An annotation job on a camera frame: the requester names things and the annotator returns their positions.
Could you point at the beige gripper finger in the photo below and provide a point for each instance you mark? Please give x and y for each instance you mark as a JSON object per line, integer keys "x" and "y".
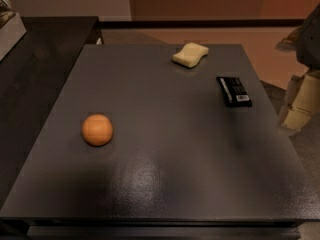
{"x": 301, "y": 101}

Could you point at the black rxbar chocolate wrapper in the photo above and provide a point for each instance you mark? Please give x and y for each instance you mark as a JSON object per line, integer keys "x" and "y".
{"x": 233, "y": 91}

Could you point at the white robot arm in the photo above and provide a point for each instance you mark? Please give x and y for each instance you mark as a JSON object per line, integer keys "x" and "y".
{"x": 308, "y": 42}

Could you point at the yellow sponge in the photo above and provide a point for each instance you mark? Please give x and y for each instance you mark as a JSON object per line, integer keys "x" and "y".
{"x": 190, "y": 55}

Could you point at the orange fruit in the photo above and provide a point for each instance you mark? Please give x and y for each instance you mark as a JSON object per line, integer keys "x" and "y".
{"x": 97, "y": 130}

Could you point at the dark side table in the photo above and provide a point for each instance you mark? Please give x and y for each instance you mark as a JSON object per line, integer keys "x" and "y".
{"x": 31, "y": 78}

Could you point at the white box on side table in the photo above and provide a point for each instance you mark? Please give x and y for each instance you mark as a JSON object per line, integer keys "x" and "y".
{"x": 12, "y": 28}

